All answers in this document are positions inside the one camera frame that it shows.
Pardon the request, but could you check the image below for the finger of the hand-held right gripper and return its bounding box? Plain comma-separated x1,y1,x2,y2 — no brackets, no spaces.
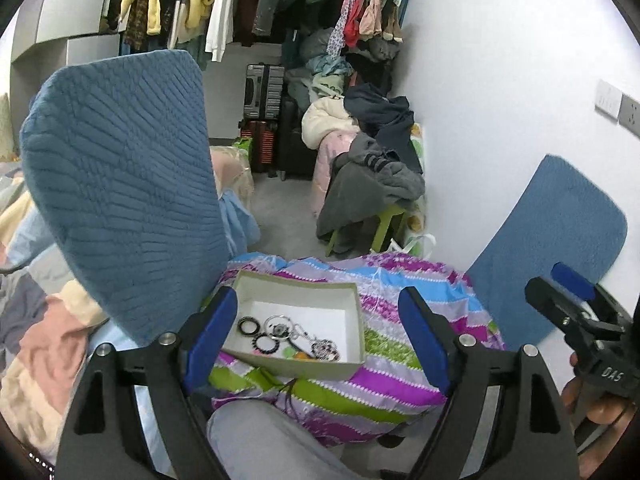
551,262,632,317
524,276,627,335

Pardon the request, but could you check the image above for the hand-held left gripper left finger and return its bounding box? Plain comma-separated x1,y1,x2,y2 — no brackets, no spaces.
55,286,240,480

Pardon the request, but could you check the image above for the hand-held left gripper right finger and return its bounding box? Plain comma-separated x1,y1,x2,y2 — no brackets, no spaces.
397,286,581,480

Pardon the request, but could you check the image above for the white cardboard box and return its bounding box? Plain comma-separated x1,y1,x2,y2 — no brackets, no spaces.
220,270,367,382

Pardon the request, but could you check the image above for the person's right hand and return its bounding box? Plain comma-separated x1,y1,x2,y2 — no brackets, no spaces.
560,355,640,478

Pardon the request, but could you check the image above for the blue quilted cushion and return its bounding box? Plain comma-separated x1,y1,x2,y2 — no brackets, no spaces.
465,155,629,354
19,50,232,349

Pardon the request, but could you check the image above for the purple blue striped cloth bundle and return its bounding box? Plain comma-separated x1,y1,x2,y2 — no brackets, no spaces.
200,252,506,449

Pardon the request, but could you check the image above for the silver hoop keyring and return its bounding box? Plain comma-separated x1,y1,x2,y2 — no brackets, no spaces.
264,313,293,340

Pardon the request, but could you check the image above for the round patterned pendant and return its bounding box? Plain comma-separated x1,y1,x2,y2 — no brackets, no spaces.
310,339,342,364

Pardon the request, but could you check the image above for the large green floral bag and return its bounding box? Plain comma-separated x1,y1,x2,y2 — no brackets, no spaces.
390,125,436,257

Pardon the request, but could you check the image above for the light blue cloth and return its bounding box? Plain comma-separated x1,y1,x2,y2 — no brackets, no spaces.
217,190,261,257

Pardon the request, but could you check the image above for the green plastic stool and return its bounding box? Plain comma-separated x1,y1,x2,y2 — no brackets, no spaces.
325,205,409,257

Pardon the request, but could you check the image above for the pile of clothes on stool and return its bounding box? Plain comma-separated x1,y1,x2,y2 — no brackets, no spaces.
316,132,426,254

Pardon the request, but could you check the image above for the beige plastic wrapped bundle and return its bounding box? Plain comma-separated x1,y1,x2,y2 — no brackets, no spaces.
210,146,255,209

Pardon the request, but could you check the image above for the pink cream fleece blanket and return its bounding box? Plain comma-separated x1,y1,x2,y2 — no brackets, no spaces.
0,190,109,461

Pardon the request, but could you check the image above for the red suitcase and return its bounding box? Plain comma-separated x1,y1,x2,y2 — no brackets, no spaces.
241,120,281,174

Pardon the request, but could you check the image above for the pink padded blanket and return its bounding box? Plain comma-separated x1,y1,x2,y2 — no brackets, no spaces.
310,130,362,222

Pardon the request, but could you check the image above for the black suitcase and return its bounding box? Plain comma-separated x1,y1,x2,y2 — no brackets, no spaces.
277,97,319,179

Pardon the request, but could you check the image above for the dark navy jacket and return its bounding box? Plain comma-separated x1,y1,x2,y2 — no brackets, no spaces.
344,82,424,174

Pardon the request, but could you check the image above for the cream puffy jacket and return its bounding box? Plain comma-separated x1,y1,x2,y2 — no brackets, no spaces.
302,96,361,150

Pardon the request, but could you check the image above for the silver suitcase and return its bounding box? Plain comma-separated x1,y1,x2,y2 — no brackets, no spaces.
245,63,286,122

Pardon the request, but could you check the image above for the pile of assorted clothes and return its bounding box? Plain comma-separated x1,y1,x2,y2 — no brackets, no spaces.
282,27,397,107

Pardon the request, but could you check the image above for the bunch of hanging small garments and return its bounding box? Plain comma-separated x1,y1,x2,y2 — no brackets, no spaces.
327,0,406,54

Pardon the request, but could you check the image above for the row of hanging clothes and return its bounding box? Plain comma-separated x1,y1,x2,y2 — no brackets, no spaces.
102,0,322,64

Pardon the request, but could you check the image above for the white cabinet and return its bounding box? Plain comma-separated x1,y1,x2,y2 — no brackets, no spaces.
10,0,121,62

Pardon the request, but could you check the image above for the black beaded bracelet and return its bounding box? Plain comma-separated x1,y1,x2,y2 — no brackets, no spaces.
252,332,280,356

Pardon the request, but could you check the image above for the black cable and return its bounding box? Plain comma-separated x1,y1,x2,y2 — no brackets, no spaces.
575,400,636,457

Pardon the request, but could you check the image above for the silver chain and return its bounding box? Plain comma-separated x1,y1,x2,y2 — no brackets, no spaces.
287,322,321,356

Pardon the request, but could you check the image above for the dark cord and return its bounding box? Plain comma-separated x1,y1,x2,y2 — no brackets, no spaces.
252,367,304,412

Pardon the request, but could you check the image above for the grey wall socket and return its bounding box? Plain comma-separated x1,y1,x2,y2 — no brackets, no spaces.
619,95,640,137

